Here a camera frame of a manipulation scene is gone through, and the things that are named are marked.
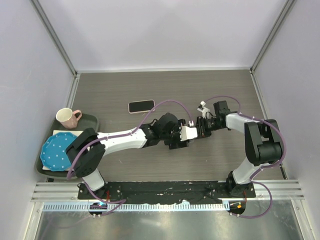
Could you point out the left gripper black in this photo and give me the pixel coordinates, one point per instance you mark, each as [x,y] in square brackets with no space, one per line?
[178,143]

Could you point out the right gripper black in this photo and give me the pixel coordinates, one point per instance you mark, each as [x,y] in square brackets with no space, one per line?
[202,130]

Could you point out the black smartphone gold edge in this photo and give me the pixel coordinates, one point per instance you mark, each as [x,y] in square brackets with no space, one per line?
[142,106]

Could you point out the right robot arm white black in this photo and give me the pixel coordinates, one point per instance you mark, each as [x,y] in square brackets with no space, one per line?
[263,142]

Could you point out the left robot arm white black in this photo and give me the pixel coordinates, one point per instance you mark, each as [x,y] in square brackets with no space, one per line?
[89,148]

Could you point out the dark green tray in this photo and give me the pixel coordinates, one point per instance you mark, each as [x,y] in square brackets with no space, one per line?
[86,121]

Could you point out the pink mug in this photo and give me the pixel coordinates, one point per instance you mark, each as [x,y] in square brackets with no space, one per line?
[68,118]

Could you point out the blue dotted plate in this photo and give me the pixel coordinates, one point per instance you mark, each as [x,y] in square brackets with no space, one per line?
[56,152]

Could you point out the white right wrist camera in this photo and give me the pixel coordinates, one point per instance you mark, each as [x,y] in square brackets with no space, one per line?
[203,109]

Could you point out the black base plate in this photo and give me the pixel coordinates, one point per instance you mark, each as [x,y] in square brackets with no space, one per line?
[172,192]

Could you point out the slotted cable duct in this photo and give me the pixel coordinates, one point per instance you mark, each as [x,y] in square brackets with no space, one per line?
[83,206]

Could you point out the aluminium front rail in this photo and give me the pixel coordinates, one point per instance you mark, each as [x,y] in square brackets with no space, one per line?
[68,191]

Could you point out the left aluminium corner post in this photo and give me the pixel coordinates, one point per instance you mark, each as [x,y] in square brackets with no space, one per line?
[53,35]

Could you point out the aluminium corner post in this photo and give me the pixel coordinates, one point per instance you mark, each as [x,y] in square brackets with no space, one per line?
[53,35]
[284,12]

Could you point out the right aluminium corner post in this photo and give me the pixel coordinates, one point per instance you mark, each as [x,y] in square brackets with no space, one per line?
[284,12]

